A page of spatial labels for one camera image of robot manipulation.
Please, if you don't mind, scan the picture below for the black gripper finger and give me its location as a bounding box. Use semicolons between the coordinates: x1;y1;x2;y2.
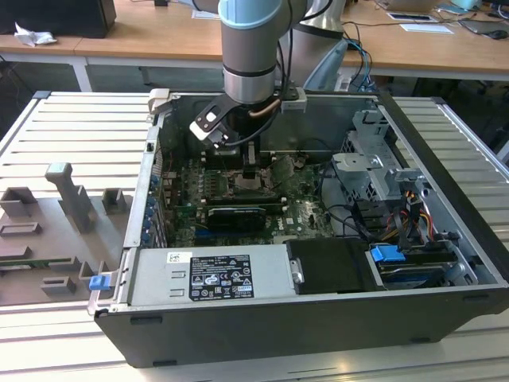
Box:
241;141;262;181

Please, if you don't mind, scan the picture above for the metal socket cover frame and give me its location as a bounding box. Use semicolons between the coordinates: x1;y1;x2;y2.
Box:
264;156;298;189

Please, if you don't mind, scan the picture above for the black RAM slot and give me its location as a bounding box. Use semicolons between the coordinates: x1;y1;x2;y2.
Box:
200;150;278;160
204;193;287;202
204;197;288;208
201;157;279;169

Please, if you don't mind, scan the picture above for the CPU socket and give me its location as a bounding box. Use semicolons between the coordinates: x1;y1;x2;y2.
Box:
224;169;278;197

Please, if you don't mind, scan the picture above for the black graphics card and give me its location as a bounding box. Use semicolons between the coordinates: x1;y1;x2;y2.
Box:
205;205;266;232

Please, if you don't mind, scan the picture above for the green motherboard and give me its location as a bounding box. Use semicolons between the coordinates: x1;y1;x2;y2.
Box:
157;150;353;247

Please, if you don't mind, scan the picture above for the pale blue teach pendant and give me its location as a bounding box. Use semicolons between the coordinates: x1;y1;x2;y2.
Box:
304;39;351;92

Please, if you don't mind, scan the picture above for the silver metal drive cage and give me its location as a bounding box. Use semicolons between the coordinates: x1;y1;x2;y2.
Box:
329;109;434;208

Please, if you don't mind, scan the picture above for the black plastic shroud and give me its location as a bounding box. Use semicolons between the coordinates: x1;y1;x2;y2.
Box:
286;238;379;295

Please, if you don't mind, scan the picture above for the grey power supply unit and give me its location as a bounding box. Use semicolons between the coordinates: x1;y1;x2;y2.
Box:
126;244;305;307

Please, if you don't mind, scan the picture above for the wooden desk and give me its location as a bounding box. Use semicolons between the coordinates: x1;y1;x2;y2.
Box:
0;0;509;83

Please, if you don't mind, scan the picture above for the hard disk in blue carrier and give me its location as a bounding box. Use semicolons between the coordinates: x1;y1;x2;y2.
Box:
365;244;458;290

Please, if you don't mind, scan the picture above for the open black PC case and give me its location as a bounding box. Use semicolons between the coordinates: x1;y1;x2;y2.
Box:
94;88;509;369

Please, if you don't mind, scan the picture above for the grey parts rack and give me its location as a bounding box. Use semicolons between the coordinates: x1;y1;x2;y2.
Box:
0;162;134;307

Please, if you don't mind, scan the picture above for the black computer box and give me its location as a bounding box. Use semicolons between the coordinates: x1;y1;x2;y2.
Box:
0;0;117;39

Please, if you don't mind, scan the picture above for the crumpled white paper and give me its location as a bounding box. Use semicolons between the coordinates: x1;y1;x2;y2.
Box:
14;21;56;48

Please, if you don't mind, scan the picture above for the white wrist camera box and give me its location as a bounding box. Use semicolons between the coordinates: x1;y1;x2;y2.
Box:
188;97;240;151

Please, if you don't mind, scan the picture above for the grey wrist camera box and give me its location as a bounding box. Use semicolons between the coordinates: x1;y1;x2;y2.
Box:
280;89;309;113

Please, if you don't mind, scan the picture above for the pale case latch handle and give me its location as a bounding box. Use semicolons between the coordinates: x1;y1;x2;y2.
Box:
147;88;172;116

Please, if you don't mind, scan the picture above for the blue cable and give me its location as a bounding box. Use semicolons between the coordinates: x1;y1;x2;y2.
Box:
349;35;375;93

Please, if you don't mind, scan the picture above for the coloured power wire bundle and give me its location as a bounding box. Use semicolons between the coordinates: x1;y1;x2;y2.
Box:
381;190;435;244

